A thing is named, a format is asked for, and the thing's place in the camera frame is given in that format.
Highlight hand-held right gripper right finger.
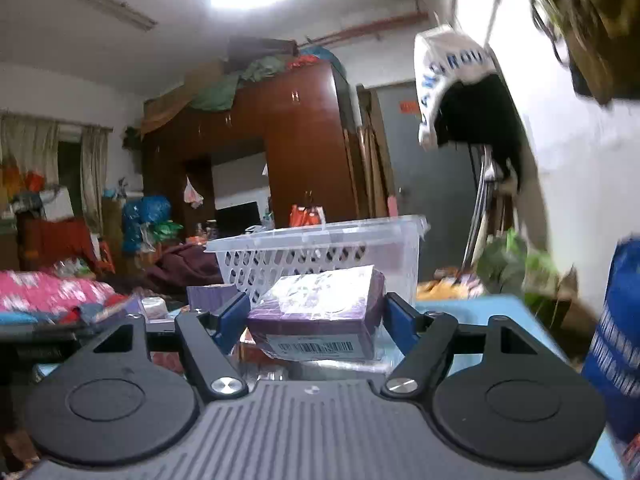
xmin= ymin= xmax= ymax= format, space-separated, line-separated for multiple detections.
xmin=381 ymin=291 xmax=532 ymax=403

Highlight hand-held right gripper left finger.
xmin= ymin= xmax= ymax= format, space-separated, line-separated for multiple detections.
xmin=92 ymin=291 xmax=252 ymax=403

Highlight purple snack packet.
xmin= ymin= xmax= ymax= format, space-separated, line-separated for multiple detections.
xmin=186 ymin=282 xmax=237 ymax=314

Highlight purple box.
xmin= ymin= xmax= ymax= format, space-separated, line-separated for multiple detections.
xmin=246 ymin=265 xmax=387 ymax=362

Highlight clear plastic basket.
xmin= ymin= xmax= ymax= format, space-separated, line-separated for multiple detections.
xmin=205 ymin=215 xmax=431 ymax=312

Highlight yellow floral blanket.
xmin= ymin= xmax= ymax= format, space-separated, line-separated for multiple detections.
xmin=416 ymin=277 xmax=484 ymax=302

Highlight maroon cloth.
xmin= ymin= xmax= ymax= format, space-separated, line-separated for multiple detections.
xmin=147 ymin=242 xmax=224 ymax=292

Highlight small white jar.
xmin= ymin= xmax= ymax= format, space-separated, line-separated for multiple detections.
xmin=140 ymin=296 xmax=169 ymax=320

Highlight black television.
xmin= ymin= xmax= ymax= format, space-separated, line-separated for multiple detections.
xmin=215 ymin=201 xmax=262 ymax=239

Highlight orange and white bag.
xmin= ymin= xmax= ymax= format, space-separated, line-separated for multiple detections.
xmin=290 ymin=204 xmax=329 ymax=229

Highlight blue plastic bags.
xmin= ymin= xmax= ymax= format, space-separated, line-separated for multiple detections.
xmin=122 ymin=196 xmax=174 ymax=257

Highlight white plastic bag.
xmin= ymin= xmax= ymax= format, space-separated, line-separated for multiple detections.
xmin=183 ymin=177 xmax=205 ymax=210

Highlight metal crutches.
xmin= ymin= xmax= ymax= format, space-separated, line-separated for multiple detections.
xmin=462 ymin=145 xmax=497 ymax=272

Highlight grey door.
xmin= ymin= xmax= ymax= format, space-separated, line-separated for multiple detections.
xmin=375 ymin=82 xmax=482 ymax=267

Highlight wooden planks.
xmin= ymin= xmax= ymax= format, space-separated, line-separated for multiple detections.
xmin=357 ymin=85 xmax=397 ymax=222

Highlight pink floral blanket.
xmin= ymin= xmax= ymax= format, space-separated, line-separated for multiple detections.
xmin=0 ymin=270 xmax=119 ymax=314

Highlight brown wooden wardrobe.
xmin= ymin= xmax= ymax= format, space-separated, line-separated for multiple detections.
xmin=142 ymin=62 xmax=369 ymax=247

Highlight red cloth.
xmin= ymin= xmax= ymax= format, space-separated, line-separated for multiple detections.
xmin=17 ymin=217 xmax=102 ymax=274

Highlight beige curtain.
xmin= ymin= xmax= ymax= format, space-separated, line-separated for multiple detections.
xmin=0 ymin=112 xmax=62 ymax=211
xmin=80 ymin=125 xmax=109 ymax=237

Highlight black hanging garment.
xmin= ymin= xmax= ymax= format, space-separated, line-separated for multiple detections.
xmin=434 ymin=72 xmax=524 ymax=195

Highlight blue bag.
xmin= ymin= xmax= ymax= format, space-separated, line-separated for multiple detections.
xmin=580 ymin=237 xmax=640 ymax=447

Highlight green cloth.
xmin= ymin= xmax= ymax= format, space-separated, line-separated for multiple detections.
xmin=187 ymin=55 xmax=297 ymax=114

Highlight white garment with blue letters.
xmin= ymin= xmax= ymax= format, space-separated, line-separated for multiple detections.
xmin=413 ymin=25 xmax=497 ymax=152

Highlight red ceiling pipe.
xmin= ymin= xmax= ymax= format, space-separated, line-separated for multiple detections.
xmin=300 ymin=10 xmax=431 ymax=47

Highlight fluorescent tube fixture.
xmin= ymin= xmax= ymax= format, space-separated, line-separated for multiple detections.
xmin=67 ymin=0 xmax=159 ymax=33

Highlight camouflage cloth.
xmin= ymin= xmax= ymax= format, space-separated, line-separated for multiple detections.
xmin=524 ymin=0 xmax=640 ymax=107

